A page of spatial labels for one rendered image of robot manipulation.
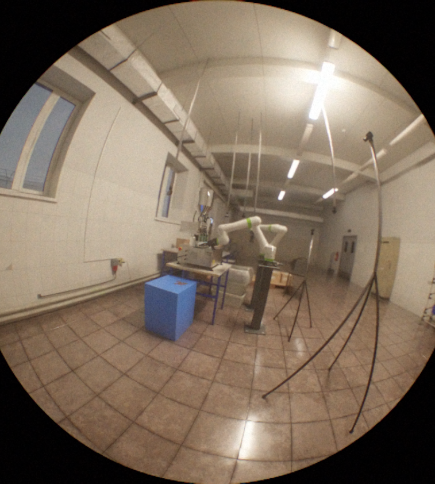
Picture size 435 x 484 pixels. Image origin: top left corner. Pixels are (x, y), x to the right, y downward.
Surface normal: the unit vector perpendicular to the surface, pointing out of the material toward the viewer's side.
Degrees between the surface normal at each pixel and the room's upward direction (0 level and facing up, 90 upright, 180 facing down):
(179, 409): 0
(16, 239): 90
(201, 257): 90
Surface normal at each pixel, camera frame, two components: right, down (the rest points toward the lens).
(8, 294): 0.96, 0.14
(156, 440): 0.14, -0.99
